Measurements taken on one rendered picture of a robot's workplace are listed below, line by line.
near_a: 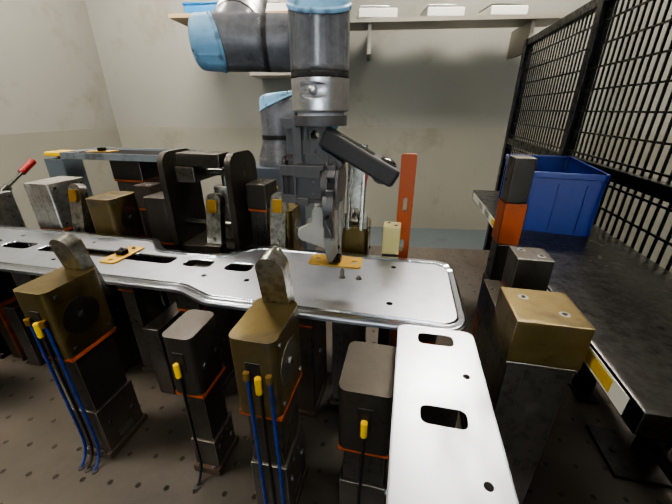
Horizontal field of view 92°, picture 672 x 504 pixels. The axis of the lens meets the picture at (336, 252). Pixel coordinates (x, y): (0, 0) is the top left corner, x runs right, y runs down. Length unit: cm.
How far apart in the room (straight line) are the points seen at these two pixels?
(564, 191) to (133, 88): 419
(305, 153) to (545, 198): 54
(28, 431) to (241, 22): 84
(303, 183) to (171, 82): 382
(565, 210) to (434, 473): 64
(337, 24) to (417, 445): 45
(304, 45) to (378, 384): 41
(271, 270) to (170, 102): 391
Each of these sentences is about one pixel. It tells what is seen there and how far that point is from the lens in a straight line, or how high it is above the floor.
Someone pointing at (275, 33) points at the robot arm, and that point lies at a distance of 55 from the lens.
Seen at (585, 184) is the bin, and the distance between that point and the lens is 84.
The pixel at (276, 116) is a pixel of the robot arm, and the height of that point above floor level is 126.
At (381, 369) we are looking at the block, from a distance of 44.
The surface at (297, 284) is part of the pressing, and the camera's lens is 57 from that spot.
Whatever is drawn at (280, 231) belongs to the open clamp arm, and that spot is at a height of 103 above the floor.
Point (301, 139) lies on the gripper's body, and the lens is 47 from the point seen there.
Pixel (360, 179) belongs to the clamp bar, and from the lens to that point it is 68.
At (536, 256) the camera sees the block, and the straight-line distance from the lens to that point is 56.
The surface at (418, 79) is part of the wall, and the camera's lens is 372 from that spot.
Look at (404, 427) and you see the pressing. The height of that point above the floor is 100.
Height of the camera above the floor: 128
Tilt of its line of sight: 24 degrees down
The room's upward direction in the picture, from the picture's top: straight up
